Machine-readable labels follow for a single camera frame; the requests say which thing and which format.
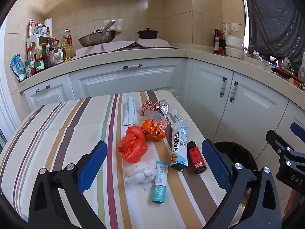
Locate white stacked bowls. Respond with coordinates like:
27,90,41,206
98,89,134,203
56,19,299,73
225,35,244,48

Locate teal white tube box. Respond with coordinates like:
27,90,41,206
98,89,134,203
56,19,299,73
152,160,169,205

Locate beige kitchen countertop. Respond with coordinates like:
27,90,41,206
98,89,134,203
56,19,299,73
18,47,305,93

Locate group of seasoning bottles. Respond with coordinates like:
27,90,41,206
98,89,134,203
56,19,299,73
25,19,73,77

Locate pale stove cover cloth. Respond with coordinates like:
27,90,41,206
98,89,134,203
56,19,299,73
75,40,139,58
138,38,178,50

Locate white spray cleaner bottle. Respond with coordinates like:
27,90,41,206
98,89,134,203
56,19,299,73
297,52,305,84

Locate white paper towel roll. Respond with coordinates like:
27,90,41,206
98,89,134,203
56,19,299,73
44,18,53,37

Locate silver blister pack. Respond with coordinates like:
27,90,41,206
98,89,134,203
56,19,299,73
158,101,170,119

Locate steel wok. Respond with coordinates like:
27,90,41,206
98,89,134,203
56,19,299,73
78,20,117,48

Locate blue white packet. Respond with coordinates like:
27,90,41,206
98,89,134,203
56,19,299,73
10,53,27,82

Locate striped tablecloth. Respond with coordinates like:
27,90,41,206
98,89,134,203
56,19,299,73
0,89,229,229

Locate red packets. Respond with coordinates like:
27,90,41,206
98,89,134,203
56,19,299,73
218,30,226,54

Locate dark glass bottle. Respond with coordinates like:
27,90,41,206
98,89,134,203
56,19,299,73
213,28,220,53

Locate orange snack wrapper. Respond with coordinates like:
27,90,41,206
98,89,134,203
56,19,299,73
141,118,168,141

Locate white small cabinet door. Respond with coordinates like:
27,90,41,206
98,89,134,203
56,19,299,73
23,77,76,110

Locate black round trash bin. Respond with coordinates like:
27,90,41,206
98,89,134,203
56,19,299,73
213,141,259,197

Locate orange plastic bag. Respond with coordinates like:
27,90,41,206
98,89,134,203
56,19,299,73
118,126,149,163

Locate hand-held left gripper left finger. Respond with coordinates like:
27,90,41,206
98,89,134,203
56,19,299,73
29,140,108,229

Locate white wall switch panel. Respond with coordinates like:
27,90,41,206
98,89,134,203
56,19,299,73
104,19,123,33

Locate small white green tube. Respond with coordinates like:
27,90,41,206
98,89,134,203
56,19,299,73
168,109,184,125

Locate crumpled white tissue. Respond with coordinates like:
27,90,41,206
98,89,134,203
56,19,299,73
123,160,158,191

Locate black lidded pot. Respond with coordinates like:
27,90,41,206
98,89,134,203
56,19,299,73
137,28,159,40

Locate red plastic object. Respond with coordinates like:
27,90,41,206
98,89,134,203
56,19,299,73
271,66,301,81

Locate small red bottle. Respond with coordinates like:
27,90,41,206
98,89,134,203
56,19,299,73
186,141,207,175

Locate white bronze door handle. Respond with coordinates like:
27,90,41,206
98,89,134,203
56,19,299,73
219,77,227,98
230,81,238,103

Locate white wide drawer front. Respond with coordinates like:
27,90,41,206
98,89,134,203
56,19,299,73
69,59,186,100

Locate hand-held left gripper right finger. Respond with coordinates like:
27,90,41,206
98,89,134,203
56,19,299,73
201,138,283,229

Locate dark cloth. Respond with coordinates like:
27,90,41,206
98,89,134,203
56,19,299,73
242,0,305,64

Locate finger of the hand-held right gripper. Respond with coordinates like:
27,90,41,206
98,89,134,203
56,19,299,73
266,130,305,163
290,122,305,137

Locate red checked ribbon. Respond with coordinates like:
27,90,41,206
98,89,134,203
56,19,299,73
140,100,163,117

